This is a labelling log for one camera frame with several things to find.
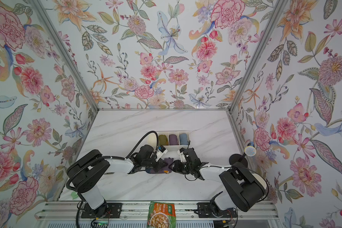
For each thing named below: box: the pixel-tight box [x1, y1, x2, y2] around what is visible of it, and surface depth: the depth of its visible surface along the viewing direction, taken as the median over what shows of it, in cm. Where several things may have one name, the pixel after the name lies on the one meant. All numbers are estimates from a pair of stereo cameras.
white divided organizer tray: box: [156, 130, 190, 152], surface depth 99 cm
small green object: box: [70, 191, 79, 200], surface depth 80 cm
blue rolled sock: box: [179, 133, 189, 145], surface depth 99 cm
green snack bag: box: [146, 201, 177, 228], surface depth 73 cm
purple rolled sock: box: [169, 133, 180, 146], surface depth 98 cm
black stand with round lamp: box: [228, 145, 257, 168], surface depth 92 cm
